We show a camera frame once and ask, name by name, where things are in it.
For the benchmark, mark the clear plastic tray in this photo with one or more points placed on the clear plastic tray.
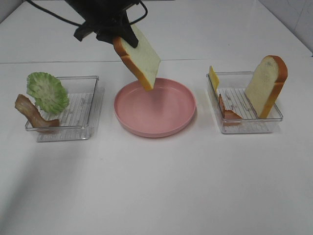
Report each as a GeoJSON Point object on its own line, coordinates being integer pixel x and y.
{"type": "Point", "coordinates": [80, 118]}
{"type": "Point", "coordinates": [232, 89]}

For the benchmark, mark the bread slice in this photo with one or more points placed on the bread slice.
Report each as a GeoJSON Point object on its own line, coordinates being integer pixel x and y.
{"type": "Point", "coordinates": [266, 84]}
{"type": "Point", "coordinates": [142, 61]}

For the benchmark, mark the pink round plate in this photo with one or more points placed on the pink round plate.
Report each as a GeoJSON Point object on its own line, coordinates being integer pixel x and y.
{"type": "Point", "coordinates": [165, 110]}

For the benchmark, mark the pink bacon strip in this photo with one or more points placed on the pink bacon strip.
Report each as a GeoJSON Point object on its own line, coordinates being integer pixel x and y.
{"type": "Point", "coordinates": [227, 114]}

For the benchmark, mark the clear left plastic tray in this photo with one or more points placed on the clear left plastic tray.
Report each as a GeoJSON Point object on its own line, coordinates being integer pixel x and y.
{"type": "Point", "coordinates": [80, 118]}

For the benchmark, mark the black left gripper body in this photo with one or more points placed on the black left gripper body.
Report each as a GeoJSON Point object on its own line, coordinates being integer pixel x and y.
{"type": "Point", "coordinates": [102, 17]}

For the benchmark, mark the green lettuce leaf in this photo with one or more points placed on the green lettuce leaf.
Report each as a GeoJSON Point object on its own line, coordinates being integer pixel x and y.
{"type": "Point", "coordinates": [48, 92]}

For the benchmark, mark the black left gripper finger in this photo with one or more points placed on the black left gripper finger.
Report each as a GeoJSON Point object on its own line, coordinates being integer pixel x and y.
{"type": "Point", "coordinates": [127, 34]}

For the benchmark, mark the clear right plastic tray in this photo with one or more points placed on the clear right plastic tray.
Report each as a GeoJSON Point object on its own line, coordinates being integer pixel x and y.
{"type": "Point", "coordinates": [232, 89]}

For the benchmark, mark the dark brown bacon strip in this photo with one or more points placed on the dark brown bacon strip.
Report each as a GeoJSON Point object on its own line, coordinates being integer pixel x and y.
{"type": "Point", "coordinates": [29, 110]}

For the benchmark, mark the yellow cheese slice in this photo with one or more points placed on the yellow cheese slice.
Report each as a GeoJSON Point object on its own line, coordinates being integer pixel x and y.
{"type": "Point", "coordinates": [214, 79]}

